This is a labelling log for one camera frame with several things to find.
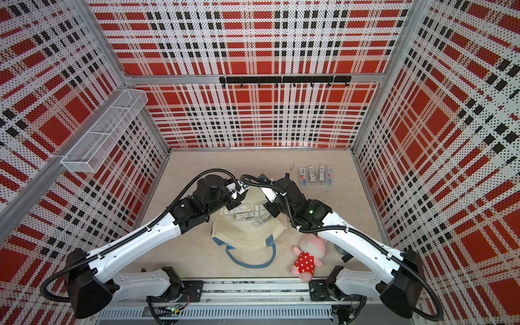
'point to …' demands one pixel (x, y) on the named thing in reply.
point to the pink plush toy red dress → (310, 253)
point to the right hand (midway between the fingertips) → (271, 193)
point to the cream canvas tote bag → (247, 225)
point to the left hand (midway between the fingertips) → (243, 183)
